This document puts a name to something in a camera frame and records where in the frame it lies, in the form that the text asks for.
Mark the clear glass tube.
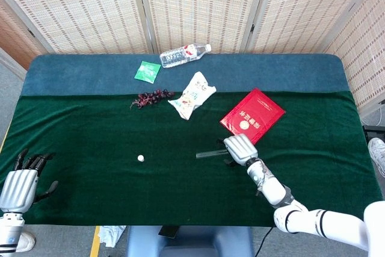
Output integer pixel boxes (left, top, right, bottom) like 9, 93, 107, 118
196, 148, 229, 160

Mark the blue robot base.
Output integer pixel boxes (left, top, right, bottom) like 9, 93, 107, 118
125, 225, 255, 257

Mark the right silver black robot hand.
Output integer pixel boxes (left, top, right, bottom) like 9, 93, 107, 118
217, 133, 259, 167

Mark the blue table cover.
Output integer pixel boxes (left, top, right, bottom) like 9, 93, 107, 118
21, 54, 353, 97

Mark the bunch of dark red grapes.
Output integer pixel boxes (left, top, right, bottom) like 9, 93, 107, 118
129, 88, 176, 110

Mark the clear plastic water bottle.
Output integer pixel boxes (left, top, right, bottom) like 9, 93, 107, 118
159, 43, 212, 69

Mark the crumpled white paper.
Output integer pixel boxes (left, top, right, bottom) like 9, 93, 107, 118
99, 225, 127, 249

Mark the black box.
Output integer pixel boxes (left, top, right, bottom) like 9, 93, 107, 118
362, 124, 385, 142

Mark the white snack bag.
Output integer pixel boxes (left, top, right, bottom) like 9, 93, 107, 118
167, 71, 217, 121

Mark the dark green velvet cloth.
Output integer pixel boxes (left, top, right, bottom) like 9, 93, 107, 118
0, 90, 384, 228

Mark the green sachet packet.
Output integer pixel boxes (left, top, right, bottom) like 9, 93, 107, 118
134, 61, 162, 84

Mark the white sneaker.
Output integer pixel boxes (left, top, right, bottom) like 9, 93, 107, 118
368, 137, 385, 178
14, 231, 36, 253

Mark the black cable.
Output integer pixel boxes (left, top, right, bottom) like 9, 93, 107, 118
257, 226, 274, 257

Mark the red certificate booklet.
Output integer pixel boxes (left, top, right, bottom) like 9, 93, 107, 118
219, 87, 286, 146

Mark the woven bamboo screen panel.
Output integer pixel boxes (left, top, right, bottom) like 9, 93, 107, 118
245, 0, 385, 55
135, 0, 268, 55
0, 0, 51, 70
318, 0, 385, 110
0, 0, 154, 55

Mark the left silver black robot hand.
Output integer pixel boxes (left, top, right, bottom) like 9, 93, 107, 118
0, 147, 60, 213

